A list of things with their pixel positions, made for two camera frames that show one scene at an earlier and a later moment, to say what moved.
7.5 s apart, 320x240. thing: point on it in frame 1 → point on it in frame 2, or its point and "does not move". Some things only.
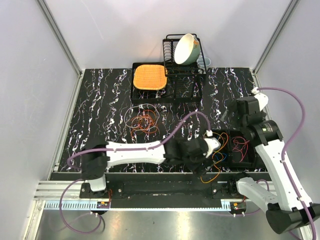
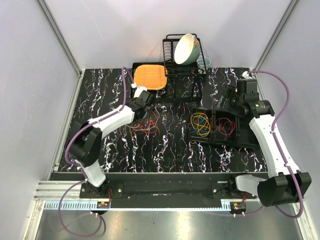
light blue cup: (201, 62) does not move
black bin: (241, 152) → (225, 128)
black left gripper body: (195, 164) → (132, 100)
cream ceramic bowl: (187, 49) does not move
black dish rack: (172, 68) does not move
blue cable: (221, 153) → (202, 121)
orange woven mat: (149, 77) does not move
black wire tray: (179, 88) does not move
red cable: (241, 144) → (225, 126)
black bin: (222, 156) → (201, 127)
